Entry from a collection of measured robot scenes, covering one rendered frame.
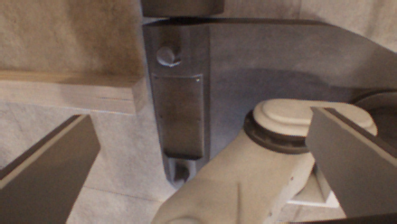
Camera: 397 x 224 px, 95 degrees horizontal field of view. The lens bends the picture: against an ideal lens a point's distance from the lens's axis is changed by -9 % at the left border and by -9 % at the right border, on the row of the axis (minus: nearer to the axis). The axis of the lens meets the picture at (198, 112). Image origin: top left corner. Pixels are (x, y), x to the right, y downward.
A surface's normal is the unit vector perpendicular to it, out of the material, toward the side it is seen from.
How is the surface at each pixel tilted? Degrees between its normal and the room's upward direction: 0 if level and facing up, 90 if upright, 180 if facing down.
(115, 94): 0
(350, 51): 0
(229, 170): 90
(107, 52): 0
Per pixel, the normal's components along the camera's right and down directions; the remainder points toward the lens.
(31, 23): -0.19, 0.50
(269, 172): -0.03, -0.87
